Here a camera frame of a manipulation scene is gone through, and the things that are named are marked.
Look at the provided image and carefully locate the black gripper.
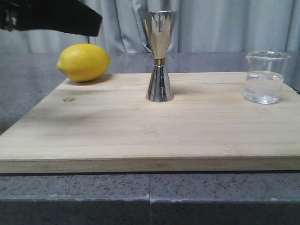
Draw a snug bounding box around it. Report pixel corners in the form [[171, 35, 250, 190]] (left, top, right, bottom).
[[0, 0, 102, 37]]

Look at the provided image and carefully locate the steel double jigger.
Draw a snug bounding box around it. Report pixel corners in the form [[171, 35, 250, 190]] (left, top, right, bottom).
[[141, 11, 177, 102]]

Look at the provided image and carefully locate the clear glass beaker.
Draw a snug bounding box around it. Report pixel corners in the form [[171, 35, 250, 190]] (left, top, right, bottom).
[[244, 51, 291, 105]]

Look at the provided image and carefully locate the yellow lemon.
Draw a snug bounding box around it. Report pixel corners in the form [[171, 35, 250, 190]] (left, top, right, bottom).
[[57, 43, 110, 82]]

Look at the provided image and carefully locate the light wooden cutting board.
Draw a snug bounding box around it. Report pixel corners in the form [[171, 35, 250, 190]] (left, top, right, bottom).
[[0, 72, 300, 173]]

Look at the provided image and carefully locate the grey curtain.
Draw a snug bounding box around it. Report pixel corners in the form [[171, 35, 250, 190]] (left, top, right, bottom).
[[0, 0, 300, 53]]

